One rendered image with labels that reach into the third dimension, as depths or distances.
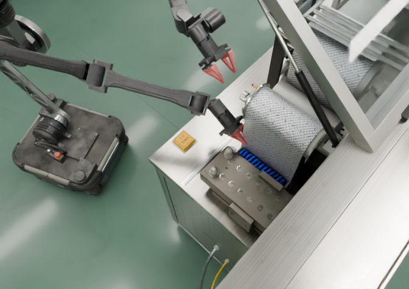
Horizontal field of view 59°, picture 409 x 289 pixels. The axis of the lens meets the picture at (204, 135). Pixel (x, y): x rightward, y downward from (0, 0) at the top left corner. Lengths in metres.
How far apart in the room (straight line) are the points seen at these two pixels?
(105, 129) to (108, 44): 1.04
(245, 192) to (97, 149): 1.32
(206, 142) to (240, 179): 0.29
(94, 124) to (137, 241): 0.82
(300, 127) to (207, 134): 0.55
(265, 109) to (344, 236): 0.48
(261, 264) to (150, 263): 1.75
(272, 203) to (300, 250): 0.70
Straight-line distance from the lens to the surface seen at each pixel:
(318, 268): 0.88
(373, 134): 0.75
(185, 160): 1.54
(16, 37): 1.71
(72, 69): 1.39
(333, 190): 0.70
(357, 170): 0.73
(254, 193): 1.34
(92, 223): 2.50
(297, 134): 1.16
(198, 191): 1.48
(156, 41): 3.25
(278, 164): 1.33
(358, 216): 0.94
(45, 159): 2.52
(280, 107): 1.18
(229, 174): 1.36
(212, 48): 1.21
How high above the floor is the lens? 2.27
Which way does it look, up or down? 60 degrees down
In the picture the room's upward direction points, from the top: 3 degrees counter-clockwise
